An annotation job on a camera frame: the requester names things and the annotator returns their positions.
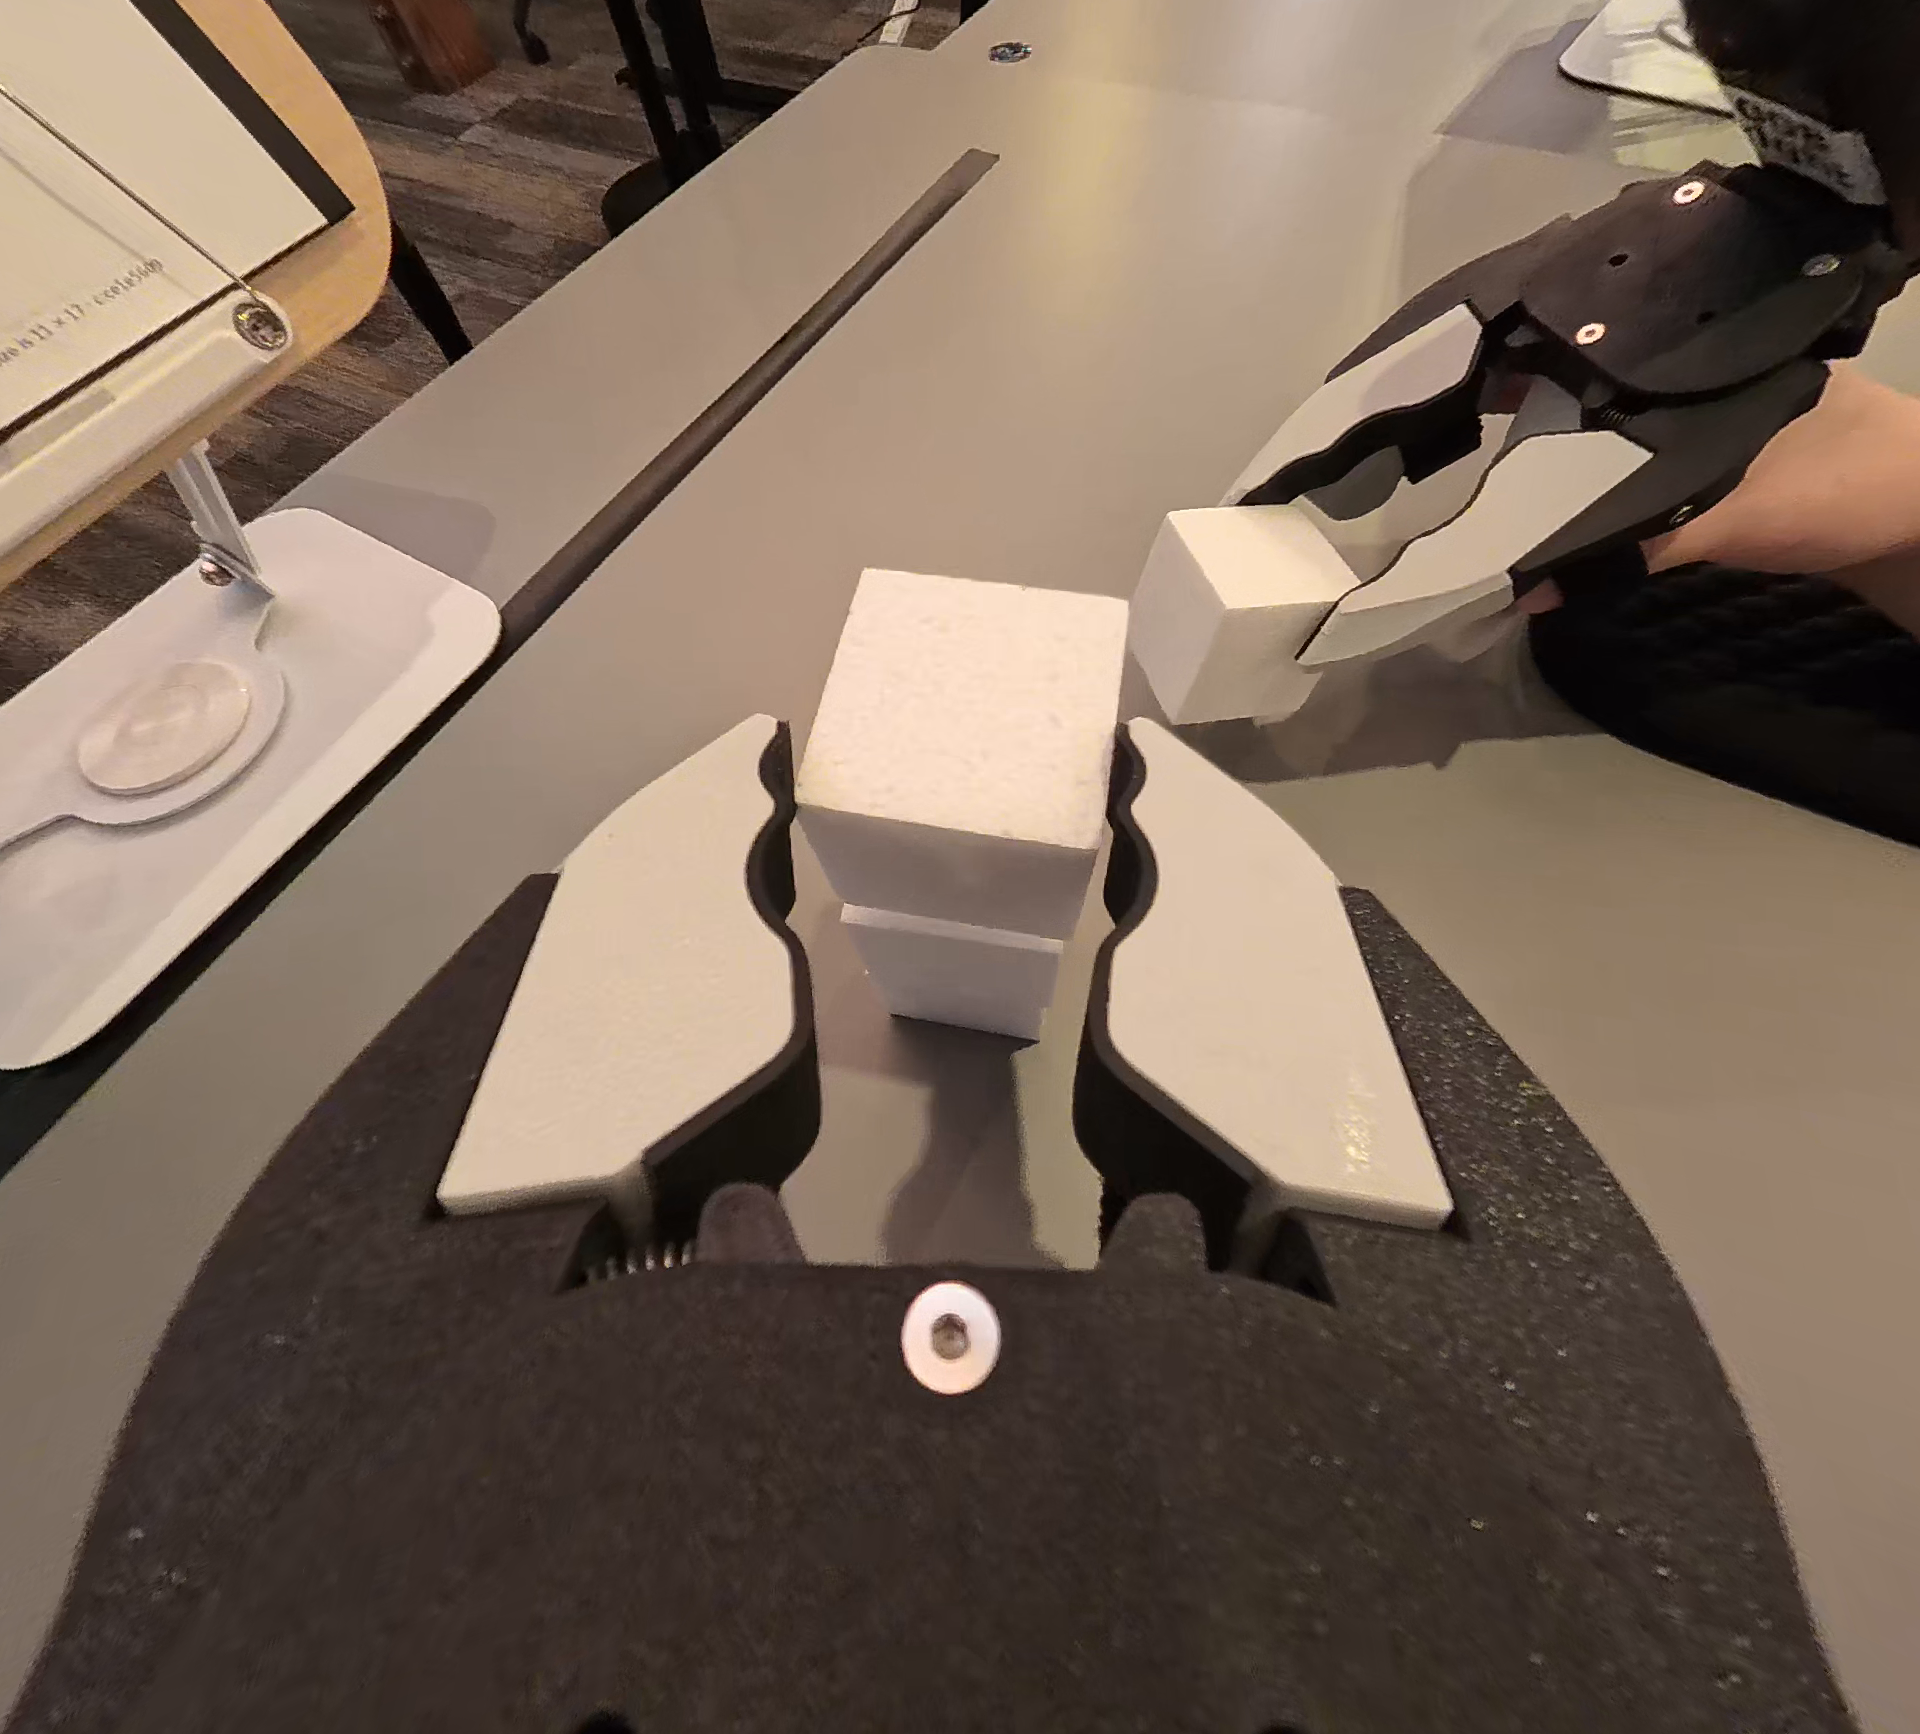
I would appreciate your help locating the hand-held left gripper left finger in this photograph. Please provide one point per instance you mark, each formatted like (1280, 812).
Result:
(630, 1015)

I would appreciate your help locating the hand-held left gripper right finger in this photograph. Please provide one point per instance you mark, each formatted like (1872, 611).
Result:
(1274, 1029)

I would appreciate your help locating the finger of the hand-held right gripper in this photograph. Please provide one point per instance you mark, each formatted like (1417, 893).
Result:
(1544, 489)
(1380, 377)

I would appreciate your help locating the white hard foam cube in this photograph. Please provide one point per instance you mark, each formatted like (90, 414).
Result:
(960, 699)
(960, 969)
(1214, 609)

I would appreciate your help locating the person's right hand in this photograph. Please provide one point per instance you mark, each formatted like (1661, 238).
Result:
(1845, 489)

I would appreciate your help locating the white flat stand base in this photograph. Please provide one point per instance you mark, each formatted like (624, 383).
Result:
(1634, 38)

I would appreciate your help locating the black padded wrist rest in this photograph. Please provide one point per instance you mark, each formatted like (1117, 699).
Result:
(1725, 714)

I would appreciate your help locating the black desk leg with base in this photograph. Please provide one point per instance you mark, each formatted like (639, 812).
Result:
(660, 38)

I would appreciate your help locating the printed instruction sheet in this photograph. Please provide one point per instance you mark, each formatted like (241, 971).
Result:
(120, 145)

